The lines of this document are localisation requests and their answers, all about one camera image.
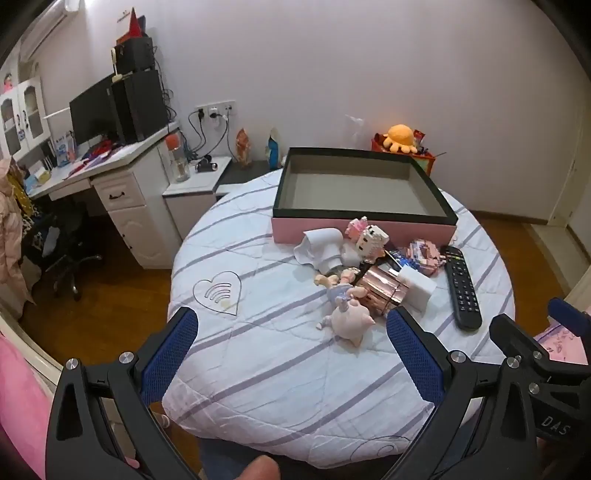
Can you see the rose gold case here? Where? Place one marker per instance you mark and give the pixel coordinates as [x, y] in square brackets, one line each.
[378, 288]

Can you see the small black device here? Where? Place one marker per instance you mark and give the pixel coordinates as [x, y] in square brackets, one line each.
[205, 164]

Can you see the pink purple block figure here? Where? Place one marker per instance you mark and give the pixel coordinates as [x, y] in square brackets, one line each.
[425, 256]

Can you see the pink cloth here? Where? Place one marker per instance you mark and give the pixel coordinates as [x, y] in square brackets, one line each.
[18, 415]

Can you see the black monitor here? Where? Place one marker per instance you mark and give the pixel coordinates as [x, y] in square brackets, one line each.
[90, 110]

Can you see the large black speaker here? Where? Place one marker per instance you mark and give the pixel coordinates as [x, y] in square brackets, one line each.
[138, 106]

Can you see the blue white bag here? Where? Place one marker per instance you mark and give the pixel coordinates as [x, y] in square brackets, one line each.
[273, 147]

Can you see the white wall outlet strip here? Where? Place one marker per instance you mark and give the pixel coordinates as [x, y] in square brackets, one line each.
[217, 110]

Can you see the hanging clothes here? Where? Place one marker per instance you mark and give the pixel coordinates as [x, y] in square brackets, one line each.
[11, 230]

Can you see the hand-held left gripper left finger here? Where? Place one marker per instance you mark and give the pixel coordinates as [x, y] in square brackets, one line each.
[171, 355]

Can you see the pink box with black rim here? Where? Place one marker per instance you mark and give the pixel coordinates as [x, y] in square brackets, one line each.
[346, 194]

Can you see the pink pig toy figure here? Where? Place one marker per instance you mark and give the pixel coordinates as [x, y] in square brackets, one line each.
[346, 318]

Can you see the white door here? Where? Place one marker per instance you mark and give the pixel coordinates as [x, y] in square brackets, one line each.
[572, 184]

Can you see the black office chair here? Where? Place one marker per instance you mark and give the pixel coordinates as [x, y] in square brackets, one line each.
[64, 249]

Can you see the white nightstand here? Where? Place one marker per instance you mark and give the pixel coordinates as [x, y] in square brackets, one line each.
[198, 194]

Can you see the orange snack bag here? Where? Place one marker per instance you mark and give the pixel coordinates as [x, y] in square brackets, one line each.
[243, 145]

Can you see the white air conditioner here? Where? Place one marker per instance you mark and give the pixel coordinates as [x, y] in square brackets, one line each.
[46, 27]

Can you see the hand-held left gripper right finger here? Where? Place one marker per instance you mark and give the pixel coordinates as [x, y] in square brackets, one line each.
[413, 355]

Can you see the small black object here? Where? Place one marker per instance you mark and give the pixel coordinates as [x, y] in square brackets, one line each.
[392, 258]

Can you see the red cone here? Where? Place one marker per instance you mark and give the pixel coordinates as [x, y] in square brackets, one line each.
[135, 23]

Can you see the blue white carton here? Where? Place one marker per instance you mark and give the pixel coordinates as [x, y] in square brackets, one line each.
[64, 150]

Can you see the black top low cabinet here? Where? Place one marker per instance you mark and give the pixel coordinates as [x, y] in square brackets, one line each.
[244, 170]

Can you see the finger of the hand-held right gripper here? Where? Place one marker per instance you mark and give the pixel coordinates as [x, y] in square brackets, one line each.
[568, 316]
[521, 341]

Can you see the clear bottle with orange cap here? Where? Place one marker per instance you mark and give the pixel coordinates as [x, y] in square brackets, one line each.
[178, 157]

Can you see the white rectangular box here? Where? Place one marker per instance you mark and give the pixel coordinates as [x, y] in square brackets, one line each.
[418, 286]

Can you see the black remote control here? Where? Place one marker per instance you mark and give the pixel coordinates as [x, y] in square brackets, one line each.
[461, 290]

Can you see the person's left hand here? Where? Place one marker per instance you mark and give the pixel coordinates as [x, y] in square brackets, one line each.
[256, 468]

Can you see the black box on speaker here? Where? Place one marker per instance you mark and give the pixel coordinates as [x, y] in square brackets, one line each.
[134, 55]

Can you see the white glass door cabinet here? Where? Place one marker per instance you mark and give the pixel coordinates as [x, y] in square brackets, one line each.
[21, 115]

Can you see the red crate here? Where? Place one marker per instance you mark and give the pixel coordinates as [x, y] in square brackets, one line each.
[427, 161]

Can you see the white plug adapter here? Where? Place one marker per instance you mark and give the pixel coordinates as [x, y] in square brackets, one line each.
[323, 244]

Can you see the white pink block figure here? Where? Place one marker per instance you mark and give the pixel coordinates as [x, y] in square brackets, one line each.
[369, 240]

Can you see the clear plastic bag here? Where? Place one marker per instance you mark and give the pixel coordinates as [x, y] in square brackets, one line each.
[355, 127]

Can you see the blue packet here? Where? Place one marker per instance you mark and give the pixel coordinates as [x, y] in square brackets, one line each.
[406, 262]

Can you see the orange octopus plush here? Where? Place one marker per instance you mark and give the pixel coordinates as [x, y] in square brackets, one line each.
[400, 136]

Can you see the white desk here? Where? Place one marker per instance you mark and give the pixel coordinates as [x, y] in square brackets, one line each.
[129, 217]

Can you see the pink printed blanket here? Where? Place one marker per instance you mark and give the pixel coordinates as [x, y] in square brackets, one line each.
[558, 344]

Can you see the white bed frame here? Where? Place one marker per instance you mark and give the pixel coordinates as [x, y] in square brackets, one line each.
[32, 346]

